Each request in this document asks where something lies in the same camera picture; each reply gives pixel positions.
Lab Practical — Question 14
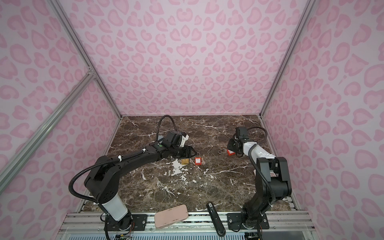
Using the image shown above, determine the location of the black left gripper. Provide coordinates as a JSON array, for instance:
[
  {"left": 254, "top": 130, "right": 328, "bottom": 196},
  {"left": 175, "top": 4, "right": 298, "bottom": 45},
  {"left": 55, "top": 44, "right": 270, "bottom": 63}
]
[{"left": 170, "top": 145, "right": 199, "bottom": 159}]

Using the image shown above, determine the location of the red key fob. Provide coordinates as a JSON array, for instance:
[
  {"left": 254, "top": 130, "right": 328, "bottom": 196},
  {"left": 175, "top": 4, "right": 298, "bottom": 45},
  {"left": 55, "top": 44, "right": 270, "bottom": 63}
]
[
  {"left": 195, "top": 157, "right": 204, "bottom": 166},
  {"left": 218, "top": 149, "right": 236, "bottom": 156}
]

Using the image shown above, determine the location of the brass padlock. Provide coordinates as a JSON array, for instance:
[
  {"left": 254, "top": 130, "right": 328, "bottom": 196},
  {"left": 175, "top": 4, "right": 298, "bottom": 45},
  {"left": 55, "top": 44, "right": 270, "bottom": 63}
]
[{"left": 181, "top": 159, "right": 190, "bottom": 165}]

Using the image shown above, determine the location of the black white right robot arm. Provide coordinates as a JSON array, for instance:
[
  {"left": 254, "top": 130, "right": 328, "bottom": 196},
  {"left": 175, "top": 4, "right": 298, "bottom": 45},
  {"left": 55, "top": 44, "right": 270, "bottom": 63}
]
[{"left": 227, "top": 127, "right": 292, "bottom": 231}]

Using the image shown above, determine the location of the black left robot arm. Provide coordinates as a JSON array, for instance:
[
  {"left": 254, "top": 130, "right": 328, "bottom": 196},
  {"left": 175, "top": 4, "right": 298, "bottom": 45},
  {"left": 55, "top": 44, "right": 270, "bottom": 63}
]
[{"left": 84, "top": 130, "right": 192, "bottom": 230}]

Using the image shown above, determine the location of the pink smartphone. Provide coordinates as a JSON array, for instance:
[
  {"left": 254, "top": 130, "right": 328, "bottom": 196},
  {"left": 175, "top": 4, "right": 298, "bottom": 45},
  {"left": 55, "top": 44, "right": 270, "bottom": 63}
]
[{"left": 154, "top": 205, "right": 189, "bottom": 229}]

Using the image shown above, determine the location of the black handheld device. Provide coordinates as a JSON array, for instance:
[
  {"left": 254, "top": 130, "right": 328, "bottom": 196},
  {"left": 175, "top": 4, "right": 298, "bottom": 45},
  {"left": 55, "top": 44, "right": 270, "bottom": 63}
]
[{"left": 206, "top": 202, "right": 226, "bottom": 237}]

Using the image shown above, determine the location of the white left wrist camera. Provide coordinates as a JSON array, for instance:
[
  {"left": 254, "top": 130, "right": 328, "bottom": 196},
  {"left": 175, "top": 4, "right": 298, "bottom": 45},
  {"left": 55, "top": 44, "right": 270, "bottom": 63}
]
[{"left": 180, "top": 133, "right": 189, "bottom": 148}]

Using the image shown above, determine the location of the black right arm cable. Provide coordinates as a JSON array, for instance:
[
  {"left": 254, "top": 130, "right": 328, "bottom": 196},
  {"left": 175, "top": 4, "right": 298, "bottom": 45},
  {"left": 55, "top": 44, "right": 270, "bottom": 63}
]
[{"left": 233, "top": 125, "right": 277, "bottom": 240}]

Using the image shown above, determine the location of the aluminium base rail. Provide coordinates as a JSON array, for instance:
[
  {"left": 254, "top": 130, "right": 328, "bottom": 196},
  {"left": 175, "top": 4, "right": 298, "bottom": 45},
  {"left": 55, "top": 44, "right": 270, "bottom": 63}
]
[{"left": 56, "top": 211, "right": 319, "bottom": 240}]

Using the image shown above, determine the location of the diagonal aluminium frame bar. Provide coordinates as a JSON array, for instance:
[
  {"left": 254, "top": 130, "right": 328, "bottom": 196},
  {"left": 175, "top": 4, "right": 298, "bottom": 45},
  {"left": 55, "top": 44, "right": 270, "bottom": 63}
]
[{"left": 1, "top": 71, "right": 95, "bottom": 193}]

